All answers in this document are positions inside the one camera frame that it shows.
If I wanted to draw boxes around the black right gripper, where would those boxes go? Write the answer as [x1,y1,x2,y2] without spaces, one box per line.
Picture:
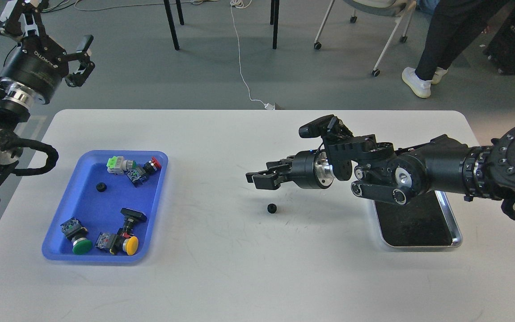
[245,151,334,190]

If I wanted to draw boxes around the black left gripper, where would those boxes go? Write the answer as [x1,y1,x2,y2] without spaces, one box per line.
[0,0,95,104]

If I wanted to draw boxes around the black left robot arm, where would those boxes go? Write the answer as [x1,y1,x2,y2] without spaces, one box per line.
[0,0,95,186]

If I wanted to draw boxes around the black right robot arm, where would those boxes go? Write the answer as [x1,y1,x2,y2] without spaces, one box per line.
[245,114,515,220]

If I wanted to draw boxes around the black table leg left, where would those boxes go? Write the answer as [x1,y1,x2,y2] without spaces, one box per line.
[163,0,185,51]

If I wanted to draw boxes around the black table leg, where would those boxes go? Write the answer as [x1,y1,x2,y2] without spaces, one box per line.
[163,0,185,51]
[270,0,280,50]

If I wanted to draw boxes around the silver metal tray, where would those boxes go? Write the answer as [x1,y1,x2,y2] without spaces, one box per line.
[374,191,463,250]

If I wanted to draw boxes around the black table leg right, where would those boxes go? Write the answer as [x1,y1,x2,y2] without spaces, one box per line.
[270,0,280,50]

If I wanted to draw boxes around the blue plastic tray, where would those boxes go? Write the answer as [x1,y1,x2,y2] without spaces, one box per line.
[42,149,169,264]

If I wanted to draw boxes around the grey office chair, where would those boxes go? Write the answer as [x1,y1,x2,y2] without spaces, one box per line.
[307,0,422,80]

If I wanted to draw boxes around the person in black trousers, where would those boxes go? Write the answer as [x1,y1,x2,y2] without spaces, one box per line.
[402,0,508,99]

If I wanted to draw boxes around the black floor cable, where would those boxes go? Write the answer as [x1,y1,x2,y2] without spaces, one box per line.
[38,0,72,14]

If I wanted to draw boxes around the white charging cable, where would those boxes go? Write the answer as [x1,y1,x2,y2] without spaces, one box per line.
[229,0,275,110]

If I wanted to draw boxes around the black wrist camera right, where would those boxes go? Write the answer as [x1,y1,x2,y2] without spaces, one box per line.
[298,114,341,138]

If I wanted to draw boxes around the green white push button switch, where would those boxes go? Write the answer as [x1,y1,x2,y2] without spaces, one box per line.
[106,156,136,175]

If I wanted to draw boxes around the red push button switch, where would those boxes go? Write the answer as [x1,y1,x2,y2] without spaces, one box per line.
[123,157,162,187]

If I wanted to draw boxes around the yellow push button switch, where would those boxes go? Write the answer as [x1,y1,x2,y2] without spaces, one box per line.
[95,232,139,255]

